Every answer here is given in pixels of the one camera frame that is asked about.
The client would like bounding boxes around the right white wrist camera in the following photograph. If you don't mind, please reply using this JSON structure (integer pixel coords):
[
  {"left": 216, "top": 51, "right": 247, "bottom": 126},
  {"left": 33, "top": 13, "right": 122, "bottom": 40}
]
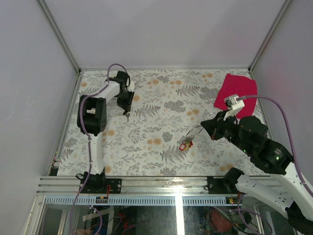
[{"left": 224, "top": 94, "right": 245, "bottom": 120}]

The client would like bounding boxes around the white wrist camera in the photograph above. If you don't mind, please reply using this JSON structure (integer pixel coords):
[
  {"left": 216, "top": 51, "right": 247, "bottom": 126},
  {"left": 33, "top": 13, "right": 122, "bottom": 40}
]
[
  {"left": 224, "top": 94, "right": 245, "bottom": 120},
  {"left": 127, "top": 80, "right": 135, "bottom": 92}
]

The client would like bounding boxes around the aluminium front rail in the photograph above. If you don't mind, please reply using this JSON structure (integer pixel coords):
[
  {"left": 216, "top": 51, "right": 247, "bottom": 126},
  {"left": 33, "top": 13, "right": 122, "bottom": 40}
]
[{"left": 36, "top": 176, "right": 239, "bottom": 206}]

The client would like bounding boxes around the red window key tag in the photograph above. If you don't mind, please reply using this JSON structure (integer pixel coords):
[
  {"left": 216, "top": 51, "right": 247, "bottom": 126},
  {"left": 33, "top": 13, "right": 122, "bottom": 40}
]
[{"left": 179, "top": 143, "right": 186, "bottom": 151}]

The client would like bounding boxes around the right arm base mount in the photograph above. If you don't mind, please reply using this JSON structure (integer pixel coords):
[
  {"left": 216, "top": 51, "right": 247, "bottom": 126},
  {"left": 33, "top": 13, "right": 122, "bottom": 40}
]
[{"left": 203, "top": 167, "right": 244, "bottom": 194}]

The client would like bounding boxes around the yellow key tag on ring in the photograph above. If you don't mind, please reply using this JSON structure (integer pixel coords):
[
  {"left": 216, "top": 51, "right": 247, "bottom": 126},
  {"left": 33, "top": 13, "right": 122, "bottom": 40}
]
[{"left": 184, "top": 143, "right": 193, "bottom": 150}]

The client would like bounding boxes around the red folded cloth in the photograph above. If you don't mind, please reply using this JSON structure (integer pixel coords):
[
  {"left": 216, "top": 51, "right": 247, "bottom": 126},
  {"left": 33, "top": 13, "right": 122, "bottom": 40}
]
[{"left": 214, "top": 73, "right": 258, "bottom": 118}]

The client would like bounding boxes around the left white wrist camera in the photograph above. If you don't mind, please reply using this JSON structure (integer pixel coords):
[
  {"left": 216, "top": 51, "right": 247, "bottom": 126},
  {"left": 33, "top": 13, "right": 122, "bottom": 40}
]
[{"left": 127, "top": 80, "right": 135, "bottom": 92}]

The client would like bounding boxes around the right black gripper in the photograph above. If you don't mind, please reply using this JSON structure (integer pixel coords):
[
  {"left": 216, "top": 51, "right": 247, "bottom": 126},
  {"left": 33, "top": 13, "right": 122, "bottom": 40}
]
[{"left": 200, "top": 108, "right": 251, "bottom": 153}]

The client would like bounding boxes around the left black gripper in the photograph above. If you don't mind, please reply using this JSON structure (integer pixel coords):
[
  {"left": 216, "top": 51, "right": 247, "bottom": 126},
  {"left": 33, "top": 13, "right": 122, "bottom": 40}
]
[{"left": 116, "top": 89, "right": 134, "bottom": 111}]

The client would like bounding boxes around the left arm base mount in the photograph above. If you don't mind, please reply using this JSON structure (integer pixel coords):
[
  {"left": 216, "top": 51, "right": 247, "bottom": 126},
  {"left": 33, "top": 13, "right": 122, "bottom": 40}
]
[{"left": 75, "top": 171, "right": 122, "bottom": 194}]

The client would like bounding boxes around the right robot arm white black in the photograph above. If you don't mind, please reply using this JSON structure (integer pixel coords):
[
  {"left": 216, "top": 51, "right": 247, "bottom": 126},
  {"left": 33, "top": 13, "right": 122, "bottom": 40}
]
[{"left": 201, "top": 111, "right": 313, "bottom": 235}]

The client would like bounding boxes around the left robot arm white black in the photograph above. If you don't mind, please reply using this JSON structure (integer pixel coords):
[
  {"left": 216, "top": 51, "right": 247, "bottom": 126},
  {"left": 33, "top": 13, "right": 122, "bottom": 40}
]
[{"left": 75, "top": 71, "right": 134, "bottom": 195}]

